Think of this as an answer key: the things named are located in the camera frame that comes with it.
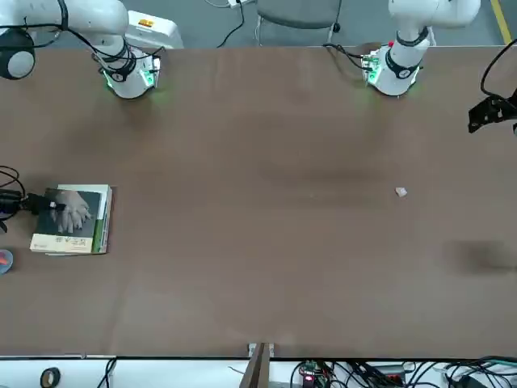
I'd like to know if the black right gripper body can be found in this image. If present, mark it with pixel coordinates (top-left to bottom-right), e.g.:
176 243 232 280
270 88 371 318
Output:
0 188 30 216

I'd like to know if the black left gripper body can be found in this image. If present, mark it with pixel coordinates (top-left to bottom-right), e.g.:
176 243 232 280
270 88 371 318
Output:
498 96 517 122

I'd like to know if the dark book with hands print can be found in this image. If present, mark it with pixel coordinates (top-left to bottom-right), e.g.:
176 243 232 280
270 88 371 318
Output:
30 188 104 255

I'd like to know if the green and white book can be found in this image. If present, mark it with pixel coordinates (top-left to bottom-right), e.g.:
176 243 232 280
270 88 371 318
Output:
56 184 110 255

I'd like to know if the blue spine book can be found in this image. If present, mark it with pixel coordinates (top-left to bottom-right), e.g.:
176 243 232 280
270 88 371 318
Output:
102 185 112 255

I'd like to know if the clear plastic pen cup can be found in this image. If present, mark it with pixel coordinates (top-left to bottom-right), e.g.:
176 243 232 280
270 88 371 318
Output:
0 249 16 276

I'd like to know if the black tape roll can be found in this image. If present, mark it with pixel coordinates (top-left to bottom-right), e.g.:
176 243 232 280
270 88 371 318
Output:
40 366 61 387

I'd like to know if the white robot controller box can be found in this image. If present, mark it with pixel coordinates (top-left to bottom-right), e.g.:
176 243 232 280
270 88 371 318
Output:
124 10 185 49

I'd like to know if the grey chair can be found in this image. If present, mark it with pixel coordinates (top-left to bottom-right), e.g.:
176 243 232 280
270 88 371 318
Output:
256 0 344 45

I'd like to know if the black multiport hub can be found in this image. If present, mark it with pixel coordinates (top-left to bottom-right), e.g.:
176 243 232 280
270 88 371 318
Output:
375 363 406 382

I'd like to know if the circuit board with red light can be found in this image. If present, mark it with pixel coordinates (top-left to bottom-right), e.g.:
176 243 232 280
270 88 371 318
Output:
297 361 325 388

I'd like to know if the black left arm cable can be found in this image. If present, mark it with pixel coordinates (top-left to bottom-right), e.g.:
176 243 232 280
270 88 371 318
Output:
480 38 517 98

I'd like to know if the black power strip cable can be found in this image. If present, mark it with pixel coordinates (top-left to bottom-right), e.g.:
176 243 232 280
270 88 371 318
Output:
217 3 246 49

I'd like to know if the grey metal post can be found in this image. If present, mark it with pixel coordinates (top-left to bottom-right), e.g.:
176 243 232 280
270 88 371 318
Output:
242 342 276 388

